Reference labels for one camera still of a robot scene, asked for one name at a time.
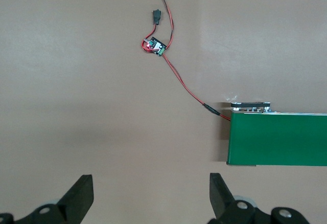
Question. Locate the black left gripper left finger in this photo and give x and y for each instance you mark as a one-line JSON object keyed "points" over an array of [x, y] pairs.
{"points": [[76, 201]]}

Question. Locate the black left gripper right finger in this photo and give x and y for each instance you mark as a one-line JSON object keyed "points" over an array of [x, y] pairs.
{"points": [[222, 203]]}

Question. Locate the green conveyor belt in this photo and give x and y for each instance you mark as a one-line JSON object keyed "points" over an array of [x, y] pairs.
{"points": [[278, 139]]}

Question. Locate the small green circuit board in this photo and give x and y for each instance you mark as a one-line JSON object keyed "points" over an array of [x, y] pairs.
{"points": [[156, 46]]}

